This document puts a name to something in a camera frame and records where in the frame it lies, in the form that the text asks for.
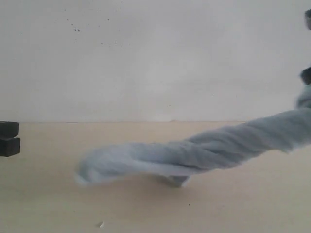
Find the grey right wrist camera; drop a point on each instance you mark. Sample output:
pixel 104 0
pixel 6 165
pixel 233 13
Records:
pixel 307 17

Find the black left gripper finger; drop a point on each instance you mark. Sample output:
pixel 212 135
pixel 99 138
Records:
pixel 9 147
pixel 9 129

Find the light blue terry towel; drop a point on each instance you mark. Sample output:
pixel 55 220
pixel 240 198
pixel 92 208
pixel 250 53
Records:
pixel 221 148

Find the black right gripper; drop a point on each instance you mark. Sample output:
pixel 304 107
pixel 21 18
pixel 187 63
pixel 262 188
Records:
pixel 305 76

